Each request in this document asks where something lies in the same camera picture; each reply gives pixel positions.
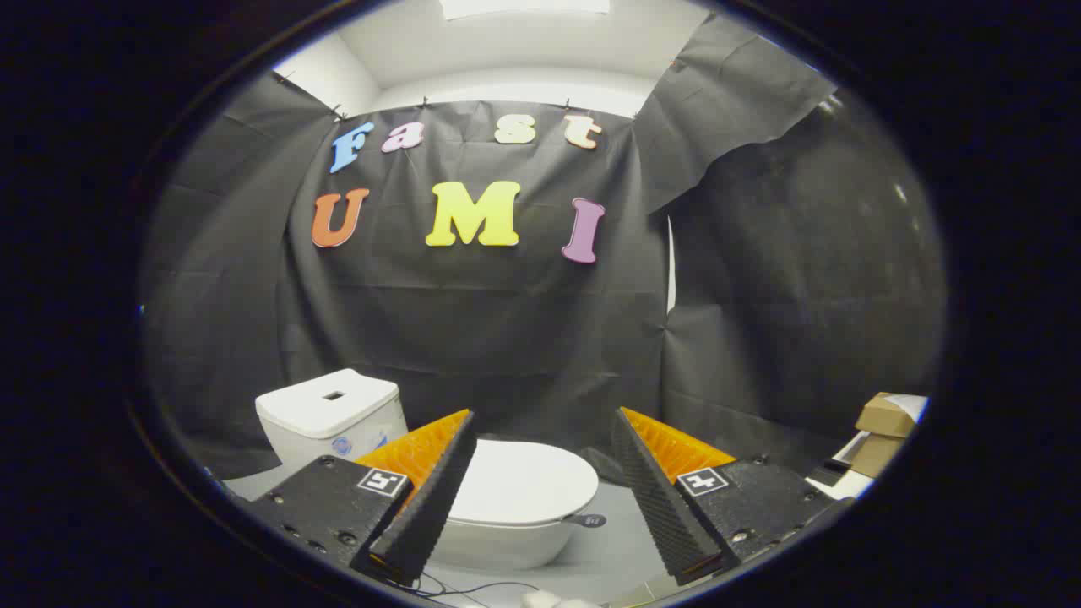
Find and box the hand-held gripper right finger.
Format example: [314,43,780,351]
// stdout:
[610,406,856,587]

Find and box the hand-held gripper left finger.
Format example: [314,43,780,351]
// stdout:
[249,409,476,588]

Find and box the white toilet lid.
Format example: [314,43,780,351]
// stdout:
[448,438,600,529]

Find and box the black backdrop cloth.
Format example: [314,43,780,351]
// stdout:
[139,13,947,484]

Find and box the small black flat object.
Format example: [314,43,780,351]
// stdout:
[805,459,852,488]

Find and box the brown cardboard box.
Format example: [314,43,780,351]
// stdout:
[845,434,906,479]
[855,392,921,439]

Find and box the ceiling light panel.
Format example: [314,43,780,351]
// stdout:
[438,0,611,21]

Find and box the black cable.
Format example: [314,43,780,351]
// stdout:
[412,573,541,602]

